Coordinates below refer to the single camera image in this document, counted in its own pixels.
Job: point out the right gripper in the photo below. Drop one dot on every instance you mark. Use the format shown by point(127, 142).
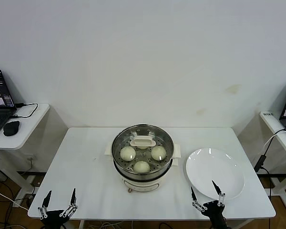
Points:
point(215, 212)

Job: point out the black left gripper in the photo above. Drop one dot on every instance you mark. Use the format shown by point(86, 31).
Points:
point(54, 218)

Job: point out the white steamed baozi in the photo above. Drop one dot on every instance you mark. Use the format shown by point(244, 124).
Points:
point(143, 147)
point(158, 153)
point(128, 153)
point(141, 167)

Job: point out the glass pot lid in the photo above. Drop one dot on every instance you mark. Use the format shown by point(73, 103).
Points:
point(143, 142)

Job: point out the stainless steel steamer basket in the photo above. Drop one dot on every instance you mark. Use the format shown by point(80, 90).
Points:
point(143, 177)

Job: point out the white round plate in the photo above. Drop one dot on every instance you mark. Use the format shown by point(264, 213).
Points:
point(214, 167)

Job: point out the cream electric cooker base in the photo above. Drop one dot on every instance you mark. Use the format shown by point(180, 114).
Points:
point(143, 184)

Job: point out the black computer mouse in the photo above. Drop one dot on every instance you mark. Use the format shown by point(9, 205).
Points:
point(11, 127)

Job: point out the small printed label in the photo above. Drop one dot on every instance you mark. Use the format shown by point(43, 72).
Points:
point(268, 113)

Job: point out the white wall outlet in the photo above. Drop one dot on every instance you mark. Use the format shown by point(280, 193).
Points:
point(31, 157)

